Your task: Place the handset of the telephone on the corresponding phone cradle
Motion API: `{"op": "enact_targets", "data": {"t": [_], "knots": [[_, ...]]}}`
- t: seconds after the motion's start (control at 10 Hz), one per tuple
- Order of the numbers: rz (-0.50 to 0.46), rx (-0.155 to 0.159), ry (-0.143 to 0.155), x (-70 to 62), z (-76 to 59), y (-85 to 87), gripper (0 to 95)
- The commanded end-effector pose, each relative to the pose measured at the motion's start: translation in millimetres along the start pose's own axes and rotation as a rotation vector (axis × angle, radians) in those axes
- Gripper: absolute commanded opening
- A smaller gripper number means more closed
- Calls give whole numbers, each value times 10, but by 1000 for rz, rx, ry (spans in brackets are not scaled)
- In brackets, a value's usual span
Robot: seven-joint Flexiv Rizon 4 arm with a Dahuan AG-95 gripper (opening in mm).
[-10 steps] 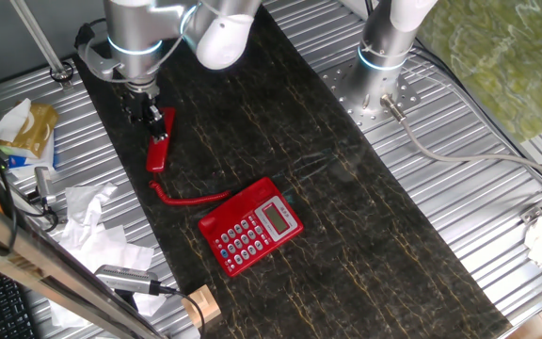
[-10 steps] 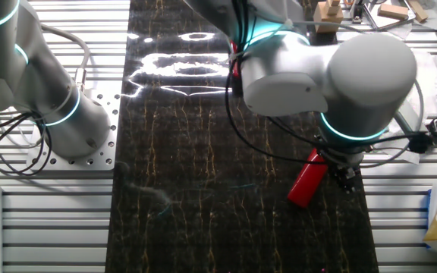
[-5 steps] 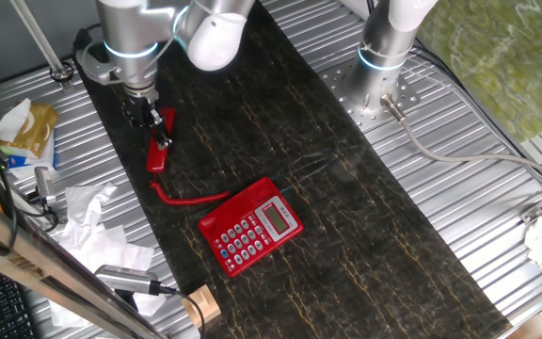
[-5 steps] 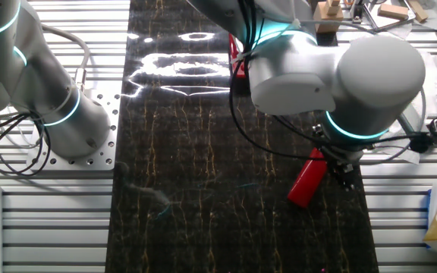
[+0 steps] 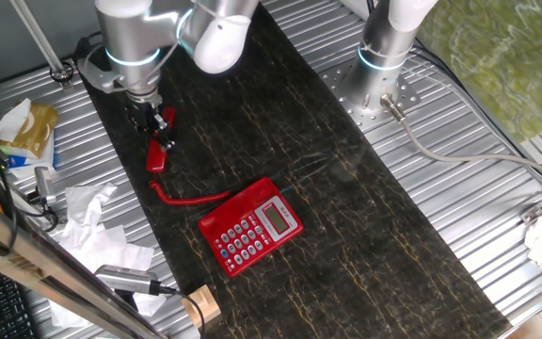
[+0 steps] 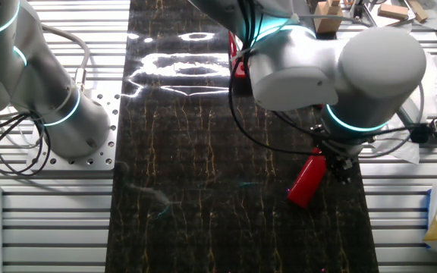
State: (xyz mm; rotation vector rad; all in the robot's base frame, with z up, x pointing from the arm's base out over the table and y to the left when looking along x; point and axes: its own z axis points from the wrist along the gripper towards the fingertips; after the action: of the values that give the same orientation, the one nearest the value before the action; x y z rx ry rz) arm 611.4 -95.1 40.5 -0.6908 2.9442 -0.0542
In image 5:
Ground perforated metal robot base plate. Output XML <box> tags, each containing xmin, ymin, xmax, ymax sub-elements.
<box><xmin>320</xmin><ymin>58</ymin><xmax>422</xmax><ymax>133</ymax></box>

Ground red telephone base with keypad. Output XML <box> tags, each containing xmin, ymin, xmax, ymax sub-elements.
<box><xmin>198</xmin><ymin>176</ymin><xmax>305</xmax><ymax>279</ymax></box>

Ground aluminium frame bar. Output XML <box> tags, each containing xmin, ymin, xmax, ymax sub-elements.
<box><xmin>0</xmin><ymin>186</ymin><xmax>167</xmax><ymax>339</ymax></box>

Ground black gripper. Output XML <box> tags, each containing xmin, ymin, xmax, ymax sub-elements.
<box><xmin>127</xmin><ymin>96</ymin><xmax>176</xmax><ymax>153</ymax></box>

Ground red telephone cord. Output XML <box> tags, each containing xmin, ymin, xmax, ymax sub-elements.
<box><xmin>148</xmin><ymin>172</ymin><xmax>232</xmax><ymax>207</ymax></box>

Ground black usb hub cable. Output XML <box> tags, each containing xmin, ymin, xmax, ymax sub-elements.
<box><xmin>151</xmin><ymin>281</ymin><xmax>206</xmax><ymax>338</ymax></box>

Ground red telephone handset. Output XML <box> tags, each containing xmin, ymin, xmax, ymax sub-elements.
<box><xmin>145</xmin><ymin>106</ymin><xmax>177</xmax><ymax>174</ymax></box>

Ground dark marble pattern mat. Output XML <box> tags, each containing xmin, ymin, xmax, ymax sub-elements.
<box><xmin>71</xmin><ymin>0</ymin><xmax>512</xmax><ymax>339</ymax></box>

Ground small silver camera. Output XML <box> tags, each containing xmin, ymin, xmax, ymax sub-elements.
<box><xmin>33</xmin><ymin>166</ymin><xmax>58</xmax><ymax>207</ymax></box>

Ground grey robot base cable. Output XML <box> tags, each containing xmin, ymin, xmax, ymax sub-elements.
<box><xmin>379</xmin><ymin>93</ymin><xmax>542</xmax><ymax>187</ymax></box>

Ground small wooden block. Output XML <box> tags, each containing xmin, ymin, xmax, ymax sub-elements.
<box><xmin>181</xmin><ymin>284</ymin><xmax>223</xmax><ymax>330</ymax></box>

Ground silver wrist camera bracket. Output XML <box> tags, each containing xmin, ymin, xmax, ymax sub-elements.
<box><xmin>73</xmin><ymin>32</ymin><xmax>129</xmax><ymax>94</ymax></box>

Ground crumpled white tissue paper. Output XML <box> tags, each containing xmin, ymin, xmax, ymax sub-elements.
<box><xmin>47</xmin><ymin>182</ymin><xmax>168</xmax><ymax>330</ymax></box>

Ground metal stand pole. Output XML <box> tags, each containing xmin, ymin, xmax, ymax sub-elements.
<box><xmin>9</xmin><ymin>0</ymin><xmax>75</xmax><ymax>90</ymax></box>

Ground golden tissue box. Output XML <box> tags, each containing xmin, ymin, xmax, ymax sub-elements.
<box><xmin>0</xmin><ymin>97</ymin><xmax>59</xmax><ymax>160</ymax></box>

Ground blue and white box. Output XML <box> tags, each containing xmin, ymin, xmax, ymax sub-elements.
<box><xmin>0</xmin><ymin>131</ymin><xmax>58</xmax><ymax>180</ymax></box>

